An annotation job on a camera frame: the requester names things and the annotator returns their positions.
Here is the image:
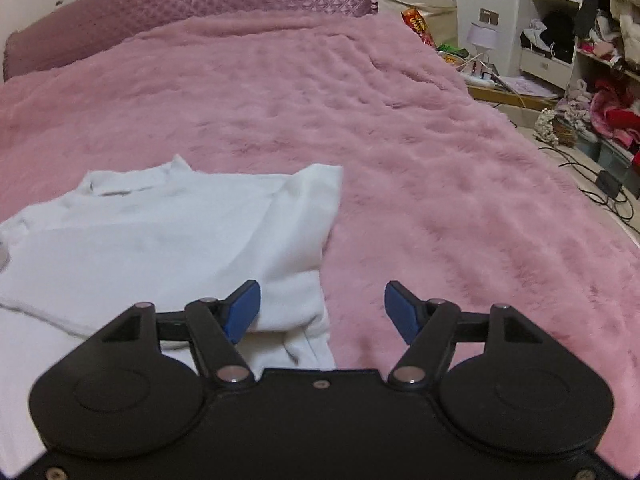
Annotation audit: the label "black cable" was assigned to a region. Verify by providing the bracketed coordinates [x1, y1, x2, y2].
[537, 145, 640, 223]

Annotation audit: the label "white shelf unit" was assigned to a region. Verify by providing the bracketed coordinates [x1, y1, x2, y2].
[519, 0, 640, 111]

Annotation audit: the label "purple quilted pillow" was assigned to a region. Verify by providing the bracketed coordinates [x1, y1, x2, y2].
[2, 0, 381, 82]

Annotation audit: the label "wooden nightstand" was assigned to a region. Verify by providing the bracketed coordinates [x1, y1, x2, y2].
[464, 62, 560, 111]

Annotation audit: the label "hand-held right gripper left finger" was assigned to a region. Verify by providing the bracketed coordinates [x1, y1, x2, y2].
[101, 280, 262, 389]

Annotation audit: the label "black power adapter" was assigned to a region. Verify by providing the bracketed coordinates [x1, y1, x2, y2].
[597, 170, 624, 199]

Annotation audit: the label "pile of colourful clothes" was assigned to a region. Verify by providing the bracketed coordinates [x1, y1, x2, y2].
[556, 76, 640, 160]

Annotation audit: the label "white shirt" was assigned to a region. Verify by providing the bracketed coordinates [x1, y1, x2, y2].
[0, 154, 345, 476]

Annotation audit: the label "pink fluffy blanket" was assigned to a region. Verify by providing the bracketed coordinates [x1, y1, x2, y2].
[0, 10, 640, 466]

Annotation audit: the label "white table lamp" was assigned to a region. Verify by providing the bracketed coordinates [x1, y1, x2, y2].
[466, 22, 499, 63]

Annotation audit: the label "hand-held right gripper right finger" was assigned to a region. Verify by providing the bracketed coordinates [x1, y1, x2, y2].
[384, 280, 544, 391]

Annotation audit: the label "clear storage bin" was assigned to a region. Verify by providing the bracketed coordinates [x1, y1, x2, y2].
[574, 130, 640, 183]

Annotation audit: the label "basket of dried flowers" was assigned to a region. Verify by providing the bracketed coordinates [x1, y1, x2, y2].
[534, 109, 577, 149]

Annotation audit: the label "white fluffy coat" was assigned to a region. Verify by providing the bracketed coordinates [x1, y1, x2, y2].
[604, 0, 640, 67]

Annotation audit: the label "black clothes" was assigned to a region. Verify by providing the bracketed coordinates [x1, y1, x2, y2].
[541, 11, 576, 64]

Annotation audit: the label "red yellow snack bag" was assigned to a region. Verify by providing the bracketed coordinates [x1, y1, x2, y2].
[401, 7, 437, 49]

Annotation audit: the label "white bedside cabinet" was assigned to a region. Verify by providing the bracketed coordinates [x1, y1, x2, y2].
[376, 0, 459, 51]

